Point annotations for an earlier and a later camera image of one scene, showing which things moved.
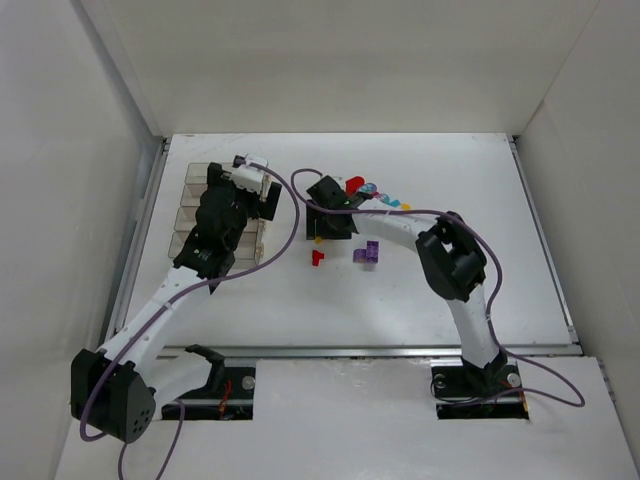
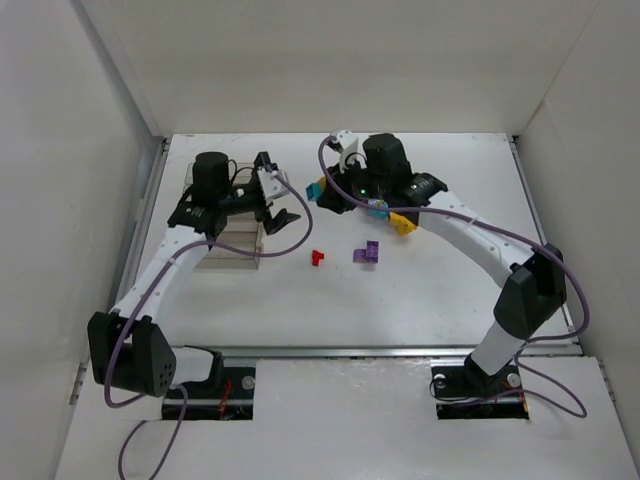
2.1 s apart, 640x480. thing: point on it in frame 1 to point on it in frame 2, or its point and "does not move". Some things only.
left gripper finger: [268, 208] to [279, 221]
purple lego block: [370, 254] does not move
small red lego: [316, 256] does not move
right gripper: [327, 215] to [332, 192]
